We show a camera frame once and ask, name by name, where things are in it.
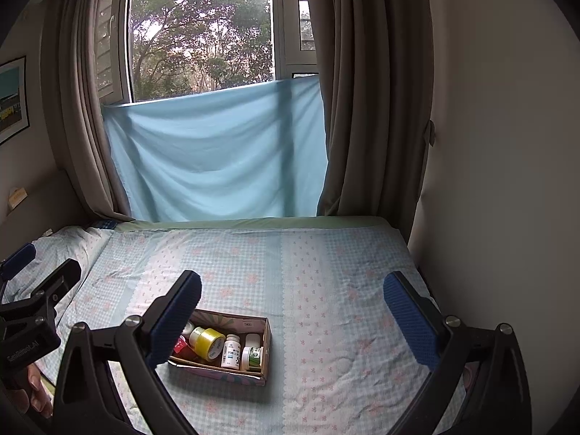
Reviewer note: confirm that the green patterned white jar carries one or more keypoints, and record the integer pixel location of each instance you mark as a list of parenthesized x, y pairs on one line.
[(252, 358)]

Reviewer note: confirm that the cardboard box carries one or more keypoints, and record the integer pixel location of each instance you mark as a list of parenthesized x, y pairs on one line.
[(228, 324)]

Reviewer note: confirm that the white floral pillow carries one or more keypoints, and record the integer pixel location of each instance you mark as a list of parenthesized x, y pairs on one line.
[(83, 245)]

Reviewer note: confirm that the person's left hand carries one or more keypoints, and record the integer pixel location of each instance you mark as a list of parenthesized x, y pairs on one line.
[(32, 395)]

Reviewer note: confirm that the checkered floral bed sheet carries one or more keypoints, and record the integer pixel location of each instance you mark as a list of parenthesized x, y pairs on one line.
[(338, 362)]

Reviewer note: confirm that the framed wall picture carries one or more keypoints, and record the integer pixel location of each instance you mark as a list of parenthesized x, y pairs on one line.
[(14, 109)]

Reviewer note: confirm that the white pill bottle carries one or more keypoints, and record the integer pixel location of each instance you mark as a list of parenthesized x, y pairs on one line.
[(231, 353)]

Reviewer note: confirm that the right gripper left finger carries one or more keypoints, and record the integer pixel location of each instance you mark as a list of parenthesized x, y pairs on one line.
[(87, 400)]

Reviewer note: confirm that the yellow tape roll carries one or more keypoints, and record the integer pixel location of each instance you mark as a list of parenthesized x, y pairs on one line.
[(210, 345)]

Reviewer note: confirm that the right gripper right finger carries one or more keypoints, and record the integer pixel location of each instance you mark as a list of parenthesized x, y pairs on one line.
[(497, 399)]

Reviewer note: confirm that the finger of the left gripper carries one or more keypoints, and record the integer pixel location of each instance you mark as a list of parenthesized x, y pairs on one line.
[(13, 265), (54, 287)]

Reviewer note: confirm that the beige wall switch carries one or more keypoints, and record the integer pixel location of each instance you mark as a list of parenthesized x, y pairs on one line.
[(16, 196)]

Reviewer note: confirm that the brown curtain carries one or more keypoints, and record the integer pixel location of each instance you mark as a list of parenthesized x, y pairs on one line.
[(376, 73), (72, 108)]

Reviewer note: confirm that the brown left curtain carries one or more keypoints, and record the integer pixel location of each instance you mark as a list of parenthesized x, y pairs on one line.
[(72, 108)]

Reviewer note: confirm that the white earbuds case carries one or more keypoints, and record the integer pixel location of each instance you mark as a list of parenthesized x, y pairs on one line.
[(253, 340)]

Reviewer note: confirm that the window with grey frame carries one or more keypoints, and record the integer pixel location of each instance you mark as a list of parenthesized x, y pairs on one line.
[(154, 49)]

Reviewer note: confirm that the brown right curtain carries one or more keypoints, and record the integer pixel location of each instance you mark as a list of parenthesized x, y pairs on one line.
[(376, 73)]

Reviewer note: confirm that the green jar white lid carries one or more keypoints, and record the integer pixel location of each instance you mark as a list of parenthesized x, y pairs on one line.
[(195, 335)]

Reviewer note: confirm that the light blue hanging cloth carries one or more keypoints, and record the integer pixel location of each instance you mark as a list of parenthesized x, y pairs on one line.
[(245, 152)]

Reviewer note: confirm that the small black white jar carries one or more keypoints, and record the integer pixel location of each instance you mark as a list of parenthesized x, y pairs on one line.
[(189, 328)]

